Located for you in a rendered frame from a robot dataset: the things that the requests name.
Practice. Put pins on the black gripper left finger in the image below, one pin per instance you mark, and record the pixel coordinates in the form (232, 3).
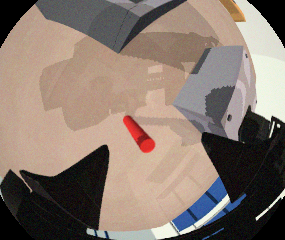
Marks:
(79, 189)

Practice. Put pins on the red peg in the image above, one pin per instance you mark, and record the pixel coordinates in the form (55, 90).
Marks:
(143, 140)

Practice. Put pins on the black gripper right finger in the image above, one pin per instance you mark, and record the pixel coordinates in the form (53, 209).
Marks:
(237, 163)

